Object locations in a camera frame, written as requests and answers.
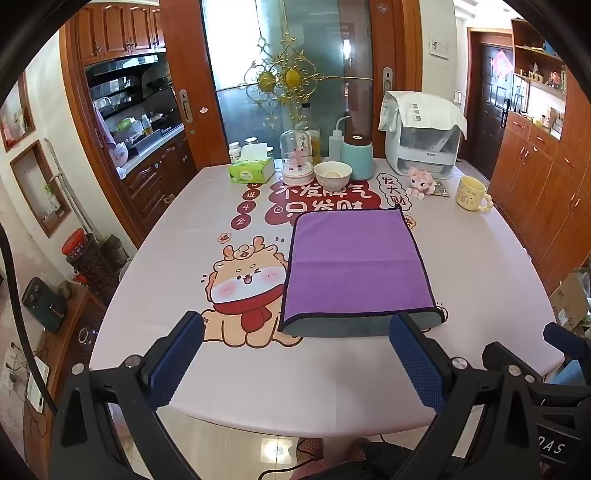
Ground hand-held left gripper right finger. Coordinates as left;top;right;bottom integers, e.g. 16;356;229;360
389;313;551;480

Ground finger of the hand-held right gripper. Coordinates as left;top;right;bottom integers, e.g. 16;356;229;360
543;322;591;364

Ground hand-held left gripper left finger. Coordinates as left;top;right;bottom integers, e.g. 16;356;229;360
48;311;206;480

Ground purple towel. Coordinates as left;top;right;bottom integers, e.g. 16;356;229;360
278;208;438;334

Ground cardboard box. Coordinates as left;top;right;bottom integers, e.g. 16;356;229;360
549;268;591;329

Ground printed cartoon tablecloth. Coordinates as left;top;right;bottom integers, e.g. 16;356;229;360
89;158;566;435

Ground black box device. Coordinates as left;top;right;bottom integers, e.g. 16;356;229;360
21;277;69;333

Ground red lidded jar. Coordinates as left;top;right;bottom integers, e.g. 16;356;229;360
61;228;89;265

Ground wooden cabinet with shelves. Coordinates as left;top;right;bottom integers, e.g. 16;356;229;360
488;18;591;283

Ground yellow mug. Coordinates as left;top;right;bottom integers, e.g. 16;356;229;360
456;175;494;213

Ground pink plush toy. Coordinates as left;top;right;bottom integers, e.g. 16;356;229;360
406;168;435;200

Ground kitchen counter with drawers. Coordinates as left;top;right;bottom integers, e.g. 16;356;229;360
115;124;197;232

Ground green tissue box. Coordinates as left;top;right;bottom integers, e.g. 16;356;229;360
228;157;275;185

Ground white bowl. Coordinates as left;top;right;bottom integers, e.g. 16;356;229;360
313;161;352;187

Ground white countertop appliance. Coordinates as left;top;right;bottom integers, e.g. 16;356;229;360
384;121;461;180

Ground mint appliance with brown lid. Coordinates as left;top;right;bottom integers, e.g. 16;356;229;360
342;134;374;182

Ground glass dome ornament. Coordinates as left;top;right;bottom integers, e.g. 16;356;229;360
280;130;315;186

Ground clear squeeze bottle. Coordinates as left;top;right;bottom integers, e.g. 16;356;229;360
328;116;350;163

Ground white cloth cover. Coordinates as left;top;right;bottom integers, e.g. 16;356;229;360
379;90;468;139

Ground dark entrance door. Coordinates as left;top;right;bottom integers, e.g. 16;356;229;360
475;41;514;168

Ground glass door with gold ornament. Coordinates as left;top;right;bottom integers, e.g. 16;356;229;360
199;0;374;160

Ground black cable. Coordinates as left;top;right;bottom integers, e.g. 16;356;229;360
0;226;49;414

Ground white wall switch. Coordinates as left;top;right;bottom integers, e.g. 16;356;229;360
427;33;450;60

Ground wooden kitchen wall cabinets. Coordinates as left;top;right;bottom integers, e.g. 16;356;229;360
74;0;167;66

